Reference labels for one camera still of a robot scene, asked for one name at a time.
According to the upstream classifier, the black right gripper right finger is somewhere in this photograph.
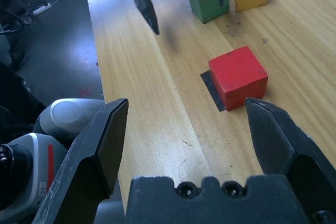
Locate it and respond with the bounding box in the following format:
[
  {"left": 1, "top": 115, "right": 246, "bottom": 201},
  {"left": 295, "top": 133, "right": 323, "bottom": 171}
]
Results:
[{"left": 245, "top": 97, "right": 336, "bottom": 224}]

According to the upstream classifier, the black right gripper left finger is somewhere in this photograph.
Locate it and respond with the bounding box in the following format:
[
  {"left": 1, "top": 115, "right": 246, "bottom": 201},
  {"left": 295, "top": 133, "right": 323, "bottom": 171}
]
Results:
[{"left": 31, "top": 98, "right": 130, "bottom": 224}]

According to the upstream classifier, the red wooden block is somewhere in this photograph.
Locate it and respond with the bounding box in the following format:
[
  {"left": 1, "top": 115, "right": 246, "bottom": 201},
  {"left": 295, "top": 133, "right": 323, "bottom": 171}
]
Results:
[{"left": 208, "top": 46, "right": 269, "bottom": 112}]

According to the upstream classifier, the white power strip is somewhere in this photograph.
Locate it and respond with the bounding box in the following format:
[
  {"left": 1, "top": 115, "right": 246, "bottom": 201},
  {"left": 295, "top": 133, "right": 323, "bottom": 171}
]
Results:
[{"left": 31, "top": 2, "right": 52, "bottom": 16}]

